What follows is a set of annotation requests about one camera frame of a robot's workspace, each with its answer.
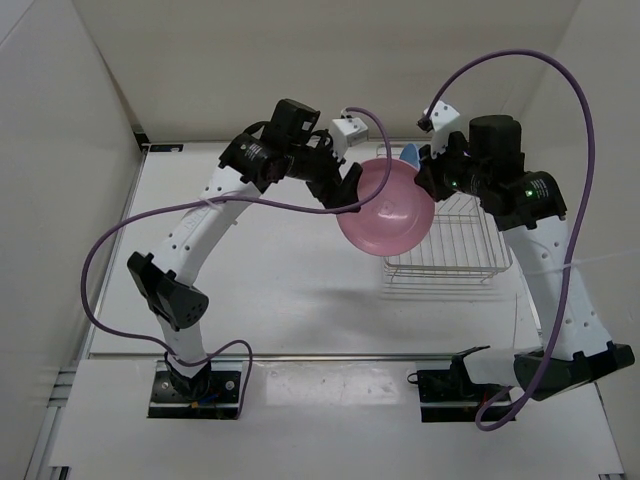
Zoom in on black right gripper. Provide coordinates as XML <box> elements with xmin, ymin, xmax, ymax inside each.
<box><xmin>415</xmin><ymin>134</ymin><xmax>490</xmax><ymax>203</ymax></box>

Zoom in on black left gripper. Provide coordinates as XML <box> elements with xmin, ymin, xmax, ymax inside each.
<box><xmin>285</xmin><ymin>129</ymin><xmax>361</xmax><ymax>214</ymax></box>

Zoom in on pink plastic plate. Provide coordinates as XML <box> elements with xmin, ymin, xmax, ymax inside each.
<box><xmin>337</xmin><ymin>159</ymin><xmax>435</xmax><ymax>257</ymax></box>

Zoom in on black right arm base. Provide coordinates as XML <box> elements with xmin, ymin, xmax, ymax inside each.
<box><xmin>407</xmin><ymin>346</ymin><xmax>518</xmax><ymax>423</ymax></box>

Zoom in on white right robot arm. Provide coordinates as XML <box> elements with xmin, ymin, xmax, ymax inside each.
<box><xmin>415</xmin><ymin>113</ymin><xmax>635</xmax><ymax>401</ymax></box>

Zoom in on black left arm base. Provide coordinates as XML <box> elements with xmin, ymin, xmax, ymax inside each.
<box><xmin>147</xmin><ymin>354</ymin><xmax>251</xmax><ymax>420</ymax></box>

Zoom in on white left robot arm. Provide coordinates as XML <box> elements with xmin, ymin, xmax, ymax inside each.
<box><xmin>127</xmin><ymin>99</ymin><xmax>368</xmax><ymax>401</ymax></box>

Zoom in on blue plastic plate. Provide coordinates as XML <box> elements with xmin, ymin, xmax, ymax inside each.
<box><xmin>399</xmin><ymin>143</ymin><xmax>421</xmax><ymax>170</ymax></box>

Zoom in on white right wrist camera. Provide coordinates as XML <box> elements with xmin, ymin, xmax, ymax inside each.
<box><xmin>417</xmin><ymin>100</ymin><xmax>461</xmax><ymax>157</ymax></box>

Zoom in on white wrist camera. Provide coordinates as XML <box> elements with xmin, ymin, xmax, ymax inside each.
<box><xmin>417</xmin><ymin>100</ymin><xmax>461</xmax><ymax>157</ymax></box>
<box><xmin>328</xmin><ymin>117</ymin><xmax>369</xmax><ymax>160</ymax></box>

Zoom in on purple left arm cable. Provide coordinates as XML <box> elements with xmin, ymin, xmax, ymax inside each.
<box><xmin>81</xmin><ymin>105</ymin><xmax>394</xmax><ymax>416</ymax></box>

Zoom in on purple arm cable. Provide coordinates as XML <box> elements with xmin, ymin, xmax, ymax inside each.
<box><xmin>81</xmin><ymin>105</ymin><xmax>394</xmax><ymax>416</ymax></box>
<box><xmin>429</xmin><ymin>47</ymin><xmax>595</xmax><ymax>432</ymax></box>

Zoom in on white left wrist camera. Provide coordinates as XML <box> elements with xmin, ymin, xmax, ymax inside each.
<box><xmin>328</xmin><ymin>117</ymin><xmax>369</xmax><ymax>160</ymax></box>

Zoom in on silver wire dish rack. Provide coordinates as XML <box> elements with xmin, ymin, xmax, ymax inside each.
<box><xmin>373</xmin><ymin>143</ymin><xmax>516</xmax><ymax>296</ymax></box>

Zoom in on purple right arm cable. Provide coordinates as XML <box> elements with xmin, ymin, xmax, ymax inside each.
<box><xmin>429</xmin><ymin>47</ymin><xmax>595</xmax><ymax>432</ymax></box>

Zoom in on white cable tie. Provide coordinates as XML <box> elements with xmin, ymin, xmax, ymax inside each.
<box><xmin>523</xmin><ymin>248</ymin><xmax>639</xmax><ymax>276</ymax></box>

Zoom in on aluminium table edge rail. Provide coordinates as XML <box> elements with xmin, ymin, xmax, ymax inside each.
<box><xmin>89</xmin><ymin>351</ymin><xmax>546</xmax><ymax>362</ymax></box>

